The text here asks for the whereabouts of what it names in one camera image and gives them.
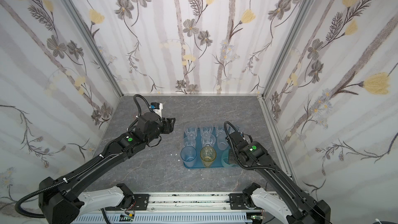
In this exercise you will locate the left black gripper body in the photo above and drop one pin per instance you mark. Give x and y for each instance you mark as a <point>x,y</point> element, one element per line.
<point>169,125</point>

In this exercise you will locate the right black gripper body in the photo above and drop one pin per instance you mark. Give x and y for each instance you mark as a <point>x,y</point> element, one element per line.
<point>231,157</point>

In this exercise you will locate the teal plastic tray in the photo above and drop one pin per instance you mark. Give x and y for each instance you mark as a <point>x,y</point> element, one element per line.
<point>217,162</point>

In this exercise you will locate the yellow tall plastic cup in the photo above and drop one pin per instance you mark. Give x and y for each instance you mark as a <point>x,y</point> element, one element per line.
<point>208,155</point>

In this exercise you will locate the clear faceted glass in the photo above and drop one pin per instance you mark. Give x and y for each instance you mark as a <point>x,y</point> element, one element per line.
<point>208,140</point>
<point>191,130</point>
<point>189,142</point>
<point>219,129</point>
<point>206,128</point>

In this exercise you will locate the blue tall plastic cup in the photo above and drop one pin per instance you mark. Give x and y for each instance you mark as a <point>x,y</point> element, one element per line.
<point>189,156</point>

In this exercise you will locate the green tall plastic cup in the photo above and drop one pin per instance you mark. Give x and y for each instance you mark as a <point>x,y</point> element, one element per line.
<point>227,159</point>

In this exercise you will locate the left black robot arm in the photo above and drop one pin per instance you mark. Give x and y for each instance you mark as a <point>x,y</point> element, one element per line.
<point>60,199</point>

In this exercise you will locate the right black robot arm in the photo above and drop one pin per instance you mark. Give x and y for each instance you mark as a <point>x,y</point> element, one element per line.
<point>294,205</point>

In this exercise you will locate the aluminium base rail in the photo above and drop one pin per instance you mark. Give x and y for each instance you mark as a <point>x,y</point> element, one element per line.
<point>120,198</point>

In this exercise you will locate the white perforated cable duct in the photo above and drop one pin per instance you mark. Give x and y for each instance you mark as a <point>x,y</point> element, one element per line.
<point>179,218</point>

